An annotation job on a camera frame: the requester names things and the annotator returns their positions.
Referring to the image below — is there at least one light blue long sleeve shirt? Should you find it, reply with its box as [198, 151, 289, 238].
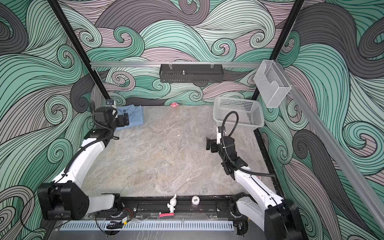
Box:
[116, 105, 144, 131]

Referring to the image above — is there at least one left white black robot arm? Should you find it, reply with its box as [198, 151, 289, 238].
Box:
[38, 107, 130, 221]

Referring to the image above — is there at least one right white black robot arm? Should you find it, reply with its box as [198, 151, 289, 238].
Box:
[206, 137, 307, 240]

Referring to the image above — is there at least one white perforated plastic basket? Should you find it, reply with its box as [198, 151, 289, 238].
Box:
[213, 97, 265, 131]

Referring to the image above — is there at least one small round white figurine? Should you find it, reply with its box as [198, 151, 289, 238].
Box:
[191, 196, 200, 206]

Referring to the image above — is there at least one white rabbit figurine pink base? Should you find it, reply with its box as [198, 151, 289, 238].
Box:
[159, 194, 177, 219]

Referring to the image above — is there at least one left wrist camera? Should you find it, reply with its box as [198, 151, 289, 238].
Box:
[106, 99, 117, 111]

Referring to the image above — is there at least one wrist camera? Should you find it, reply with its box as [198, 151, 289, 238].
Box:
[106, 99, 117, 111]
[217, 126, 226, 145]

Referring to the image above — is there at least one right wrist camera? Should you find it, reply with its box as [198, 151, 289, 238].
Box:
[217, 126, 226, 145]

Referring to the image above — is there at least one left black cable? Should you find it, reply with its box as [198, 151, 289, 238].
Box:
[19, 100, 121, 233]

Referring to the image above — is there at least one aluminium rail back wall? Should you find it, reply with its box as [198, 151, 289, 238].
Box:
[90, 61, 261, 69]

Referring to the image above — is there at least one aluminium rail wall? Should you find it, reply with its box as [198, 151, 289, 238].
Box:
[275, 63, 384, 230]
[90, 61, 261, 69]

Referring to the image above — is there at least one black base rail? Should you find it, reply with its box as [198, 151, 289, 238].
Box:
[97, 195, 244, 220]

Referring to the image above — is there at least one clear plastic wall bin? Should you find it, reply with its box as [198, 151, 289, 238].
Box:
[254, 60, 291, 108]

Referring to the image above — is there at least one white slotted cable duct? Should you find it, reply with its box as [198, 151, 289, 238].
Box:
[60, 220, 235, 232]

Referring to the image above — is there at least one aluminium rail right wall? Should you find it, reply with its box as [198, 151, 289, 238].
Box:
[275, 63, 384, 230]

